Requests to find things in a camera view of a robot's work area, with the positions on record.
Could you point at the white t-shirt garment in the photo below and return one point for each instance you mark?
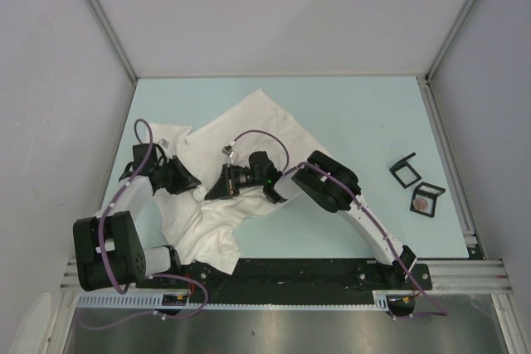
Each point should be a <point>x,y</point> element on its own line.
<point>203,230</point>

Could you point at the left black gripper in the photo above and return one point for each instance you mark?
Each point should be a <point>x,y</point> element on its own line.
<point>185,181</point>

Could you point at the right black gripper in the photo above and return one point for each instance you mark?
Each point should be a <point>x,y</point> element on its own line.
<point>226,186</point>

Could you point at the grey slotted cable duct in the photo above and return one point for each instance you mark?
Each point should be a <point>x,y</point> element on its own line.
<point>167,302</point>

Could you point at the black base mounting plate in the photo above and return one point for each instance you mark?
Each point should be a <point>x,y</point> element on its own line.
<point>302,280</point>

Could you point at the upper black square frame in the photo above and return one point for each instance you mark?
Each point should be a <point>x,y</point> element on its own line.
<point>405,174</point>

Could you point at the black square frame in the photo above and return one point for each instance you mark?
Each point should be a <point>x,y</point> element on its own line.
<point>405,174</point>
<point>429,192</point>

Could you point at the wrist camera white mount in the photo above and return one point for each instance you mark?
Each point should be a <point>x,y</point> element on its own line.
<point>229,152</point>
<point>163,142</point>

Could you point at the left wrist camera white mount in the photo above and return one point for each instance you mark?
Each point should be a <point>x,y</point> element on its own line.
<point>163,142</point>

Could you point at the lower black square frame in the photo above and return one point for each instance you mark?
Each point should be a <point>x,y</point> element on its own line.
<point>429,192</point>

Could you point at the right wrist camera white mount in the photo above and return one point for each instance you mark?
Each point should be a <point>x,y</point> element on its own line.
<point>229,152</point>

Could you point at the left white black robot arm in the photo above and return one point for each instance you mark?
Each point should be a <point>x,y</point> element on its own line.
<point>109,252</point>

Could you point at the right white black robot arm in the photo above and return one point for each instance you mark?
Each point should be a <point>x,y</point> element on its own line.
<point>333,187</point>

